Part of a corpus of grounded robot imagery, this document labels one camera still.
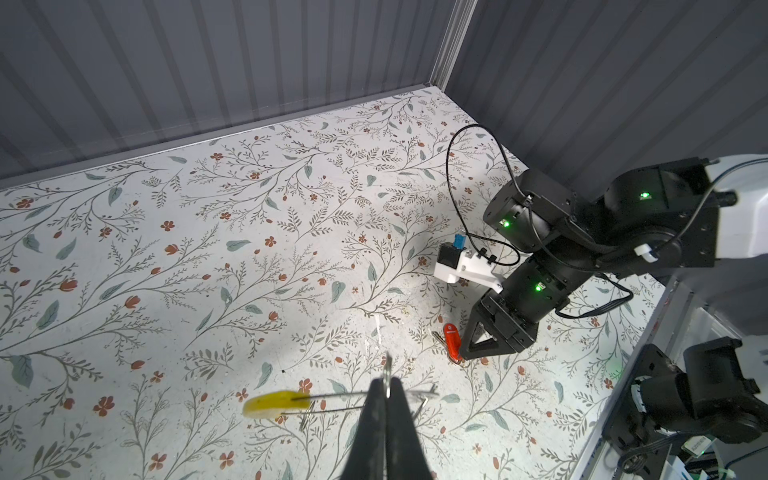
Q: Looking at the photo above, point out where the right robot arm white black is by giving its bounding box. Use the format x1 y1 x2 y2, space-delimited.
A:
442 155 767 443

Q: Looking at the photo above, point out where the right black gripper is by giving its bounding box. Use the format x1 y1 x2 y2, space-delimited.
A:
460 292 537 360

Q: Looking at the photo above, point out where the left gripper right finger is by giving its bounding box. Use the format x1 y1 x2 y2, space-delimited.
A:
385 392 432 480

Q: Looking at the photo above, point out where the key with red tag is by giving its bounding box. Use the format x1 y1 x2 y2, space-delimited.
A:
432 323 463 365

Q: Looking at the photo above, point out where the right thin black cable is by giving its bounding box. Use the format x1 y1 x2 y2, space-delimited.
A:
445 123 637 319

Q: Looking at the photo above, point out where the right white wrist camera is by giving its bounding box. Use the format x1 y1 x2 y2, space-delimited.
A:
433 235 504 293

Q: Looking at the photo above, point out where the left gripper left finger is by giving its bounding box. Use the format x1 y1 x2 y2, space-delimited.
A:
340 379 386 480

